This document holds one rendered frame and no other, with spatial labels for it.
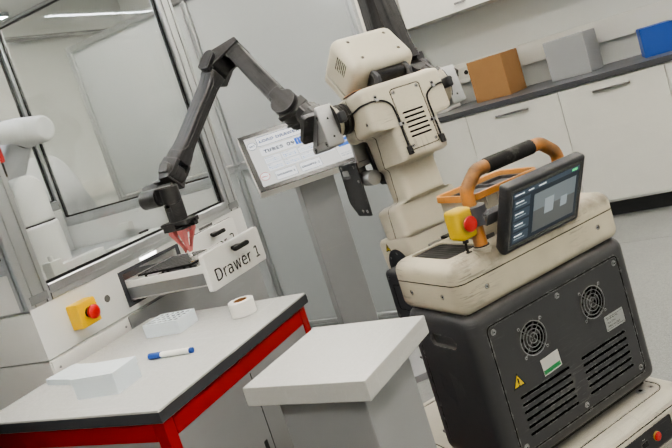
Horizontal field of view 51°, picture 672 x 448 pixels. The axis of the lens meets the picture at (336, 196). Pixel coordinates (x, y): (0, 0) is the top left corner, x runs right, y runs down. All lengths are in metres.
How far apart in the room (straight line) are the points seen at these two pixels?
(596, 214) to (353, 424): 0.85
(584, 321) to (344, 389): 0.76
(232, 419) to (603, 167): 3.44
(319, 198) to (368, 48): 1.21
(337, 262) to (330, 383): 1.85
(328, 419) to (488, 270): 0.50
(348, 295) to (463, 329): 1.57
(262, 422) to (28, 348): 0.71
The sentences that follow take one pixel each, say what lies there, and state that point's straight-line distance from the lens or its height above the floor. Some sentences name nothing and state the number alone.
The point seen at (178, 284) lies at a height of 0.86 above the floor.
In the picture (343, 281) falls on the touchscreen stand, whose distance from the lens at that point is 3.14.
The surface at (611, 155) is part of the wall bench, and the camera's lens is 4.67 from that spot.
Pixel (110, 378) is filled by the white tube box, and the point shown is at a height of 0.80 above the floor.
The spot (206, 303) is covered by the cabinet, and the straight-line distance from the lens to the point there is 2.54.
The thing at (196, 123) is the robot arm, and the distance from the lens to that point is 2.20.
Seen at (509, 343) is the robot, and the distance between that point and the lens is 1.69.
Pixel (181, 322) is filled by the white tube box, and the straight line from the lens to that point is 1.99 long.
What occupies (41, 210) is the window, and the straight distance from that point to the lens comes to 2.15.
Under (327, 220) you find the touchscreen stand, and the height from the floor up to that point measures 0.74.
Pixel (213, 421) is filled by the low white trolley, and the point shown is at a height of 0.65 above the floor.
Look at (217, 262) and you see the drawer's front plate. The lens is 2.08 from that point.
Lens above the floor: 1.24
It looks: 8 degrees down
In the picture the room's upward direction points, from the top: 18 degrees counter-clockwise
